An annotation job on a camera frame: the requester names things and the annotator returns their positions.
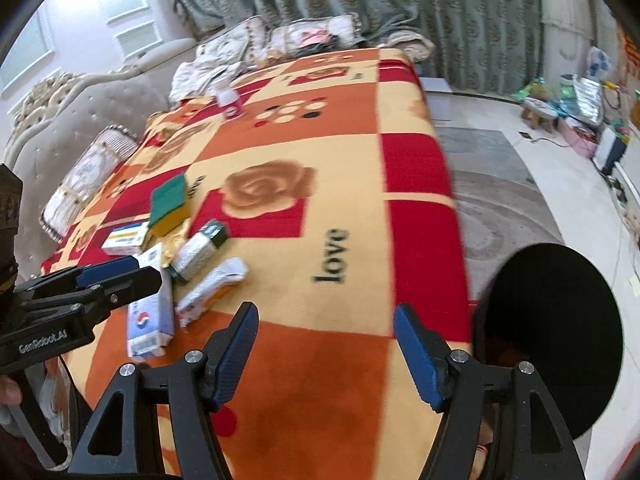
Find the striped bolster cushion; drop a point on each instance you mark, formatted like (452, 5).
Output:
(85, 175)

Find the white foil packet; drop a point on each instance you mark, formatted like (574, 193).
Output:
(215, 285)

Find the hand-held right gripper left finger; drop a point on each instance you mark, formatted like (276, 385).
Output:
(235, 355)

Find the pink box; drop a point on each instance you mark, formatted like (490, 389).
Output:
(577, 137)

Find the red wall hanging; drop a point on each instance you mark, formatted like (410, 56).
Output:
(629, 50)

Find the silver foil bag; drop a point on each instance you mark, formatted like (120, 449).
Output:
(589, 97)

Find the white cabinet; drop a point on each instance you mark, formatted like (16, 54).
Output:
(630, 195)

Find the small wooden stool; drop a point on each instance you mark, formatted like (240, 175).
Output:
(540, 110)

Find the green foil bag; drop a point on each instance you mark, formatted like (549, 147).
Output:
(530, 89)

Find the person's dark red clothing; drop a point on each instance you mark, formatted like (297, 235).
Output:
(20, 455)

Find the white quilt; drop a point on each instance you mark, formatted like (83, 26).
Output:
(200, 77)

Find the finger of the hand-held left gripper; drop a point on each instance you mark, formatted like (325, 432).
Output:
(135, 282)
(107, 265)

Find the grey rug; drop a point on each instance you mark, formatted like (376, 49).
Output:
(500, 200)

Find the green patterned curtain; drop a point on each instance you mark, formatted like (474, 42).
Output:
(400, 10)

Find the grey tufted sofa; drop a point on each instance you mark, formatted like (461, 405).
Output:
(100, 105)

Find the red orange printed blanket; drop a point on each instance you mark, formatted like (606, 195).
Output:
(325, 185)

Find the pile of clothes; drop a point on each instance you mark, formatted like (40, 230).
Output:
(315, 40)

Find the white blue plastic bag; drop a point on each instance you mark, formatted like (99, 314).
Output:
(600, 62)

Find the green white medicine box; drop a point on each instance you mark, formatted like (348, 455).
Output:
(195, 255)

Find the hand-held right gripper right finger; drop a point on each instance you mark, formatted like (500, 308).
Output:
(420, 355)

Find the dark blue white bag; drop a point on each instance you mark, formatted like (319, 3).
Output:
(610, 150)

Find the floral fringed cushion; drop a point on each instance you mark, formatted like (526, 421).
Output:
(285, 37)
(225, 42)

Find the person's left hand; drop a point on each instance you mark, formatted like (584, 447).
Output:
(7, 391)

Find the green yellow sponge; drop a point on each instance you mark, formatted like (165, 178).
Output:
(170, 200)

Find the black round bin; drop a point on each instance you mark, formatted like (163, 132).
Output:
(550, 310)

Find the yellow crinkled wrapper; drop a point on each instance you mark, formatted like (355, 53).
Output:
(175, 245)

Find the white pill bottle pink label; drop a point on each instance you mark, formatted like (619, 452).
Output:
(230, 105)

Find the white lace curtain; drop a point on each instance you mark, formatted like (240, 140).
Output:
(575, 25)

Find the white blue medicine box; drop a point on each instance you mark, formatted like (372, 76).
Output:
(150, 320)

